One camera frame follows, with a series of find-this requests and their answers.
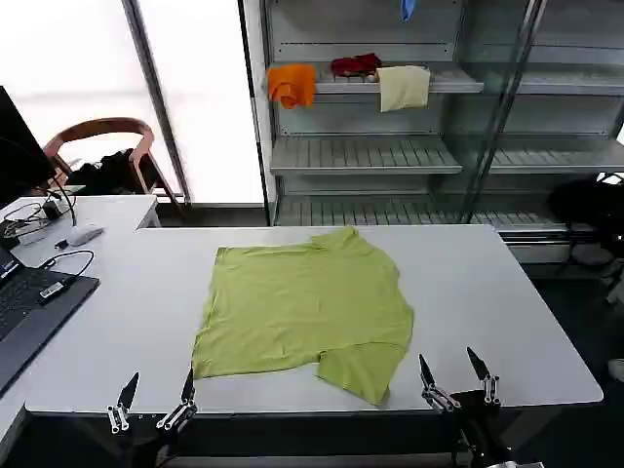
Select black bag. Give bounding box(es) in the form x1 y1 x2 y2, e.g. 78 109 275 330
545 173 624 235

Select black looped dongle cable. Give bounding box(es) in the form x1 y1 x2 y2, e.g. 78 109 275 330
38 250 95 284

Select grey window frame post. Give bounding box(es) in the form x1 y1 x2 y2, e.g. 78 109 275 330
121 0 192 205

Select thin black upright cable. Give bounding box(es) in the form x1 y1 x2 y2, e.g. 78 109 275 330
46 170 79 228

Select black dongle with white label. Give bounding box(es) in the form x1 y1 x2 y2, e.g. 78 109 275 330
38 277 79 306

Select black garment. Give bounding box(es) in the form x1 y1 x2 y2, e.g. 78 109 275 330
72 149 162 196

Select black laptop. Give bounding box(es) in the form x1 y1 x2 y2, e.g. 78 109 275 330
0 246 101 396

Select tangled black cables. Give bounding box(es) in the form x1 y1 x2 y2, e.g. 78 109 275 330
0 202 46 240

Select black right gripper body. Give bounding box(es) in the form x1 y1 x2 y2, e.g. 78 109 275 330
448 389 508 452

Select light green t-shirt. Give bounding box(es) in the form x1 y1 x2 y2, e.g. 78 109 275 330
190 225 415 406

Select grey shelf rack behind glass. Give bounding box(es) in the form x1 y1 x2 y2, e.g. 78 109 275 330
462 0 624 264

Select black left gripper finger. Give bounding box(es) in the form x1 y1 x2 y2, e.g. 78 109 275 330
155 366 197 432
106 371 140 434

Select grey metal shelf rack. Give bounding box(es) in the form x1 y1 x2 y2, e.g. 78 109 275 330
262 0 485 228

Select brown wooden chair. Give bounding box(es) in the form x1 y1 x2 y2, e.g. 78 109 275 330
42 116 184 206

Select white computer mouse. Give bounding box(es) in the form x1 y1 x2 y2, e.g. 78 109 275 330
65 223 106 247

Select black computer monitor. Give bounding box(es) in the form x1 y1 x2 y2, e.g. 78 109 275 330
0 85 58 209

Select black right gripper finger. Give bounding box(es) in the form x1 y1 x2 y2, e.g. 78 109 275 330
417 354 462 414
466 346 502 409

